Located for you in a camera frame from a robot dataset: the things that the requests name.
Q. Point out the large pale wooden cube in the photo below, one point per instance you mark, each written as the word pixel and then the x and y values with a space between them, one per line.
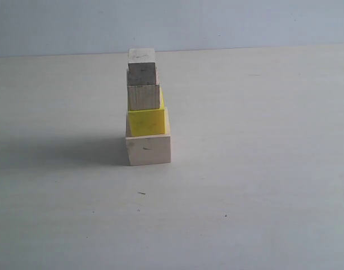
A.
pixel 147 150

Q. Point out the yellow cube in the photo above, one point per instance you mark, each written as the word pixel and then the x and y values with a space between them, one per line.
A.
pixel 149 122

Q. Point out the medium wooden cube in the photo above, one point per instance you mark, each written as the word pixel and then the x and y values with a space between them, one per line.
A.
pixel 143 97

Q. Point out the small pale wooden cube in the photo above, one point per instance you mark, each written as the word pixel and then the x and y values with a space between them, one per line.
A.
pixel 141 67

